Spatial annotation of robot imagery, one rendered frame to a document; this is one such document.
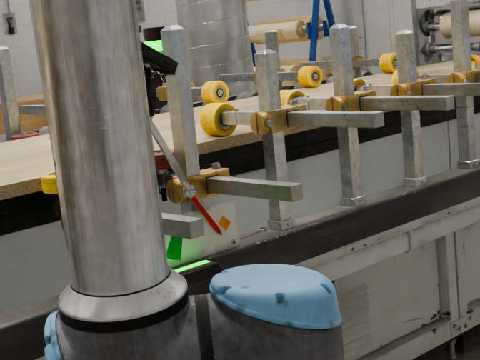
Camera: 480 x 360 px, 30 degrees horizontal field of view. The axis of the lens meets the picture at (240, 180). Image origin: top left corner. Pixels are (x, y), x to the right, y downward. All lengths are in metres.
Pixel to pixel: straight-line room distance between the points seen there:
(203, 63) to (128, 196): 4.97
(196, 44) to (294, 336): 4.99
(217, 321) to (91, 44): 0.34
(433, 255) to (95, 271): 2.02
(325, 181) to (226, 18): 3.57
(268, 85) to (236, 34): 3.99
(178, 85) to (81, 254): 0.85
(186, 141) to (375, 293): 1.07
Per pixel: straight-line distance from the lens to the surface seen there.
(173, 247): 1.80
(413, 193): 2.33
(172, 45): 1.79
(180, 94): 1.80
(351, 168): 2.17
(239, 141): 2.18
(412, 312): 2.86
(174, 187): 1.81
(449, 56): 4.76
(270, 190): 1.70
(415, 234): 2.43
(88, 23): 0.93
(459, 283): 2.99
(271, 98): 1.96
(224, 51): 5.90
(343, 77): 2.14
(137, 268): 0.99
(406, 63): 2.34
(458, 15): 2.54
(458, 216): 2.59
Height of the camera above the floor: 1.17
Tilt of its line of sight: 10 degrees down
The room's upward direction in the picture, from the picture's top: 6 degrees counter-clockwise
